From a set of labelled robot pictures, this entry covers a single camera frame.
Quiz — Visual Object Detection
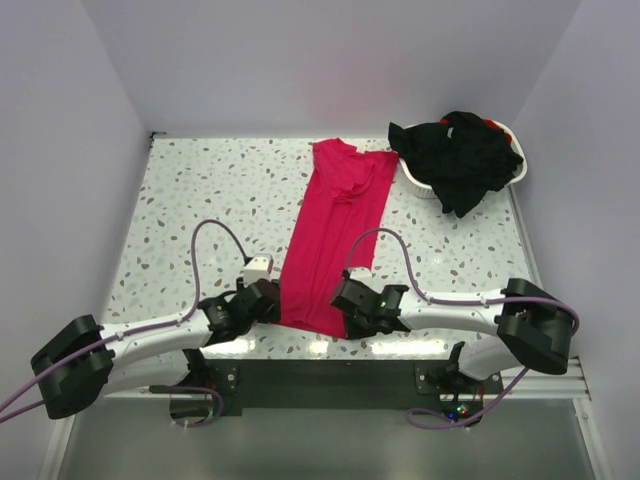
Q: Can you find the pink t shirt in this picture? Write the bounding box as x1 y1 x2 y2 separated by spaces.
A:
280 138 399 338

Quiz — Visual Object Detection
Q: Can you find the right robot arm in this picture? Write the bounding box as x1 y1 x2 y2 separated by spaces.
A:
330 278 579 393

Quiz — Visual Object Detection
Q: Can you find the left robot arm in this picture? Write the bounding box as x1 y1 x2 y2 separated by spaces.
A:
31 279 280 420

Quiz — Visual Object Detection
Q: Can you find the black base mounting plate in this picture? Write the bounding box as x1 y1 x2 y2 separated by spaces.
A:
155 360 503 421

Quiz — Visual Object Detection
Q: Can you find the white laundry basket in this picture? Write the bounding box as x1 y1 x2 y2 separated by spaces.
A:
397 120 528 200

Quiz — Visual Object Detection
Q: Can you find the black t shirt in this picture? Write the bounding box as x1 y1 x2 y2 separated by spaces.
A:
387 111 522 218

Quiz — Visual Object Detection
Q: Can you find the red garment in basket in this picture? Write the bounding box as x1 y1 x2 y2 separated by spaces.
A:
439 118 513 145

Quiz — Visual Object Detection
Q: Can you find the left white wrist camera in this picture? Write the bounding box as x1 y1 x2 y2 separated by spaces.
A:
242 254 274 284

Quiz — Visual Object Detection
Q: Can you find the aluminium frame rail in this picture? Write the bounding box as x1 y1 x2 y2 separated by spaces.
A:
507 357 591 400

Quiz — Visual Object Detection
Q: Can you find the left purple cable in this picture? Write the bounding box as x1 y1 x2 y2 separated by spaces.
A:
0 219 251 421

